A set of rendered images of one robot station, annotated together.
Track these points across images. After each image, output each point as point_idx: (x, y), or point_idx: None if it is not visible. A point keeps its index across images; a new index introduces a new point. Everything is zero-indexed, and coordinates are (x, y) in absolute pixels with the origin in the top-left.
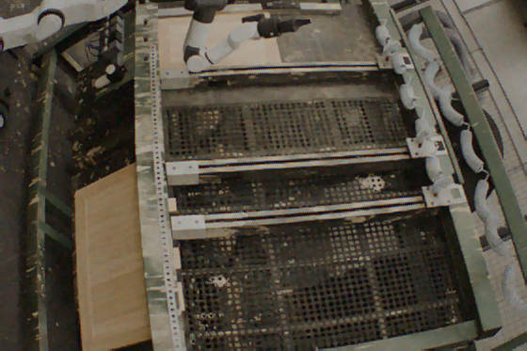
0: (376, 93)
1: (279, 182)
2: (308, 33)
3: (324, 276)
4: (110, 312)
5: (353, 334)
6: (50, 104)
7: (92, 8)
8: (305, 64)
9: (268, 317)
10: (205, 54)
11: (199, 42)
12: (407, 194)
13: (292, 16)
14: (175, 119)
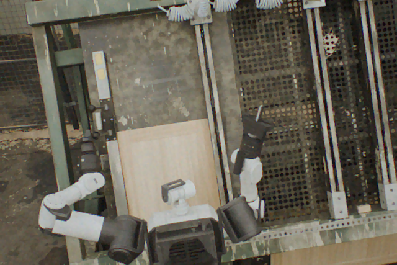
0: (224, 27)
1: (7, 77)
2: (142, 90)
3: (80, 40)
4: (395, 241)
5: None
6: None
7: None
8: (208, 98)
9: None
10: (251, 202)
11: (256, 212)
12: (340, 12)
13: (249, 125)
14: (32, 184)
